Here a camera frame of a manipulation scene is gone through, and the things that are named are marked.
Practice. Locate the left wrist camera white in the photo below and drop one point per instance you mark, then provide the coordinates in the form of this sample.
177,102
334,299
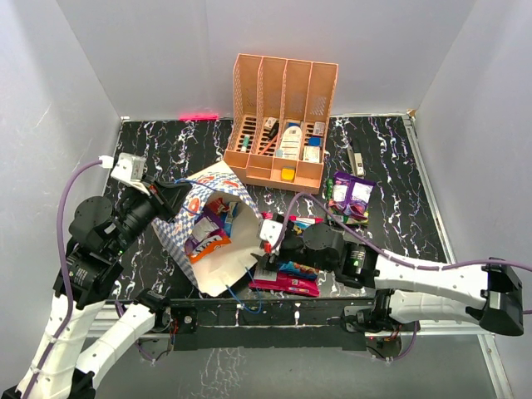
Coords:
129,170

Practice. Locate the white label bottle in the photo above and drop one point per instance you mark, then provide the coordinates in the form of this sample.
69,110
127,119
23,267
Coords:
290,144

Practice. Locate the green white glue stick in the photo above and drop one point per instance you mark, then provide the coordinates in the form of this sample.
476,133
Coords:
245,143

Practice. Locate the red pen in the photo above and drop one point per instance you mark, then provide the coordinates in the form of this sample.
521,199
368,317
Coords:
271,144

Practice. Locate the orange snack packet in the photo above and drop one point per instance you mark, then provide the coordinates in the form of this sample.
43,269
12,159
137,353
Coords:
207,247

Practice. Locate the peach desk organizer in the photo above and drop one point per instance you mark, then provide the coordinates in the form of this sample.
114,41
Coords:
271,94

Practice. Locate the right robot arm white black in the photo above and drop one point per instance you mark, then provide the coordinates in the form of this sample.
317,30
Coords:
487,293

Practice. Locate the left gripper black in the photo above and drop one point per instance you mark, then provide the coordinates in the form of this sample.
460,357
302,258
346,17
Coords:
169,197

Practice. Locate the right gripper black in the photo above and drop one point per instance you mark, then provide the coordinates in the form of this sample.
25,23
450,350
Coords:
278,259

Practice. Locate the pink snack packet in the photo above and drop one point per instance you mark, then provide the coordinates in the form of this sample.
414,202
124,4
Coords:
280,282

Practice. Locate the white small box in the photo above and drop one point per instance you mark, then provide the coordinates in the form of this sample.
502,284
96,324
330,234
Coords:
312,154

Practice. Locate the colourful candy packet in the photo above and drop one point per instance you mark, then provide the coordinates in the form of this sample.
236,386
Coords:
290,267

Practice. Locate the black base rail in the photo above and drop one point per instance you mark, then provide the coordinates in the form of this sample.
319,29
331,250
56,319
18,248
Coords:
282,323

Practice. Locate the green snack packet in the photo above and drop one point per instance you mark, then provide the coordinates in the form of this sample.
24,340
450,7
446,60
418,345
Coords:
344,219

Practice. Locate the pink marker strip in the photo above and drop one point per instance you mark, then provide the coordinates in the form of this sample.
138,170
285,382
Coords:
199,116

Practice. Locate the blue small snack packet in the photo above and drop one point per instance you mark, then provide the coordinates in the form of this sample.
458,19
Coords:
228,217

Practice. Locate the purple snack packet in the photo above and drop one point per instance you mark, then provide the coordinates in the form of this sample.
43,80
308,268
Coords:
350,195

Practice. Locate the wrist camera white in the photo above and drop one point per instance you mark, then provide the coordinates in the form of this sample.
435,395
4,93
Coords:
129,170
271,234

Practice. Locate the checkered paper bag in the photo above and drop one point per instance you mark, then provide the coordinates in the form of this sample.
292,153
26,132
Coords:
215,233

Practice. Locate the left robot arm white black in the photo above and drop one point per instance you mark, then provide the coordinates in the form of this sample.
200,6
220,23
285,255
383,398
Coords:
100,233

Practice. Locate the black grey stapler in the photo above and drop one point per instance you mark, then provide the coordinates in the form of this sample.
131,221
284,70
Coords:
354,153

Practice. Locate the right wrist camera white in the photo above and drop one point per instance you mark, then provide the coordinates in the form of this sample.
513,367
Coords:
271,234

